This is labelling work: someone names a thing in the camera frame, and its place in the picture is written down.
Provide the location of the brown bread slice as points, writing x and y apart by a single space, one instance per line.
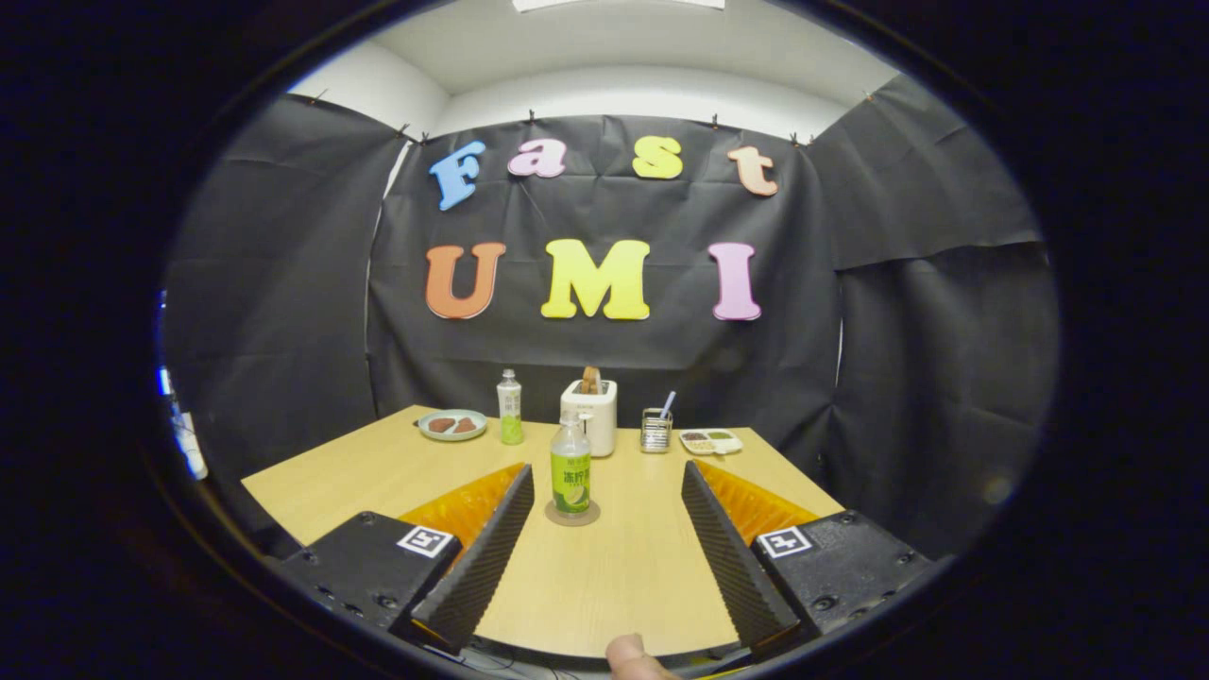
591 381

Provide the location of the pale spoon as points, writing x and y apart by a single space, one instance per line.
668 404

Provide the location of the white toaster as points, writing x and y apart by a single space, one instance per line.
600 425

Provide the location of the wooden table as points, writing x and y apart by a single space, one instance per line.
604 586

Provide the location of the pale green plate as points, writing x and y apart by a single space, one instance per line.
453 435

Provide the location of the green label juice bottle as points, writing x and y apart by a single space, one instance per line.
571 482

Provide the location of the slim capped green bottle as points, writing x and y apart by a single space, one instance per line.
510 416

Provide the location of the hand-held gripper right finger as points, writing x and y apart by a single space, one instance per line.
737 567

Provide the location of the black backdrop cloth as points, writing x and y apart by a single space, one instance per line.
283 283

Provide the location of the ceiling light panel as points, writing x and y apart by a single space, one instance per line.
614 5

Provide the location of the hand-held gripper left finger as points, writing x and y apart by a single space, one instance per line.
477 571

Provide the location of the white divided tray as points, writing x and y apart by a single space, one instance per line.
710 442

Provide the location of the round brown coaster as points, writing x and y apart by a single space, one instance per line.
550 516

